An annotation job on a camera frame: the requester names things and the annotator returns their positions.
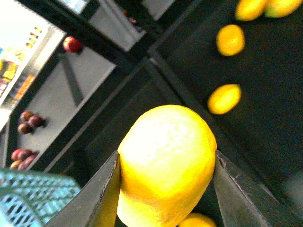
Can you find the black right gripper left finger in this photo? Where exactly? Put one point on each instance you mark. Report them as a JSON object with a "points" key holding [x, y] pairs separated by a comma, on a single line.
{"points": [[96, 204]]}

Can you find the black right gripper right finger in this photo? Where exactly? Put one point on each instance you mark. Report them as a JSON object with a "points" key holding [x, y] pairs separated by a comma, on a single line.
{"points": [[243, 203]]}

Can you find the yellow lemon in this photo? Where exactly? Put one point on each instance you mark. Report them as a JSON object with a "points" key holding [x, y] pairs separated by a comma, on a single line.
{"points": [[167, 162], [224, 99], [230, 40]]}

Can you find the yellow lemon on shelf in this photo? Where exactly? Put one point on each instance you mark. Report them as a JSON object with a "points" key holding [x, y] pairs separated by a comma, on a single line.
{"points": [[224, 99], [230, 40]]}

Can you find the light blue plastic basket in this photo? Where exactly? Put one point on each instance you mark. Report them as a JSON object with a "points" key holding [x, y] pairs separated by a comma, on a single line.
{"points": [[31, 198]]}

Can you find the red apple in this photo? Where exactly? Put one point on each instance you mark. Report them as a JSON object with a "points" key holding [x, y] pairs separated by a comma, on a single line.
{"points": [[72, 45]]}

